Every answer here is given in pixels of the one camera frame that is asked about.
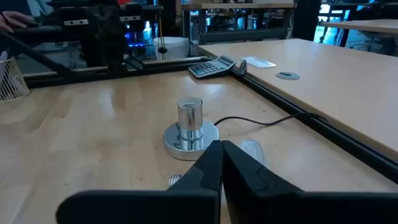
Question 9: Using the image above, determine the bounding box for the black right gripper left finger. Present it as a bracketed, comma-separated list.
[55, 139, 224, 224]

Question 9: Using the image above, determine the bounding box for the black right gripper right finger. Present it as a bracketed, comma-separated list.
[221, 139, 398, 224]

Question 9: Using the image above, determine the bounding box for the white reflector lightbulb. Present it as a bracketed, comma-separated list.
[168, 139, 267, 187]

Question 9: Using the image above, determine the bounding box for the chrome lamp socket base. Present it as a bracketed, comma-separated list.
[162, 96, 220, 162]

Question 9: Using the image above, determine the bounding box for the light wooden desk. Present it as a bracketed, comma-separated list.
[322, 19, 398, 35]
[198, 38, 398, 162]

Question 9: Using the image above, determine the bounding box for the grey round desk grommet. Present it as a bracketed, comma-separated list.
[275, 72, 300, 81]

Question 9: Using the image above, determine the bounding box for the white rectangular table plate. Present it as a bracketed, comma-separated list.
[241, 56, 277, 68]

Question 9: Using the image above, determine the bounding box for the grey desk calculator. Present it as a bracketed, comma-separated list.
[187, 55, 237, 79]

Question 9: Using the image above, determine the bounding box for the white cylindrical bin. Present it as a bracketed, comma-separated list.
[153, 36, 191, 61]

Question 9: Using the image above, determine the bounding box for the black framed workbench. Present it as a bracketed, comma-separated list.
[182, 2, 296, 45]

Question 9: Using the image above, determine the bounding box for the black column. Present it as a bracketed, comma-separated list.
[292, 0, 323, 42]

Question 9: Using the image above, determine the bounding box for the person's hand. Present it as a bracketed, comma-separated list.
[0, 11, 35, 34]

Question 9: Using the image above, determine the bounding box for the black aluminium table frame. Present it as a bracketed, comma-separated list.
[0, 30, 398, 185]

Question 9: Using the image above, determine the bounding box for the black lamp power cord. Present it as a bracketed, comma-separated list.
[213, 112, 327, 127]

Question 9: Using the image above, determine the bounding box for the grey frame clamp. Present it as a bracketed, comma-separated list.
[237, 59, 249, 77]

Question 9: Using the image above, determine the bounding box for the yellow hanging cord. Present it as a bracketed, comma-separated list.
[157, 9, 168, 60]

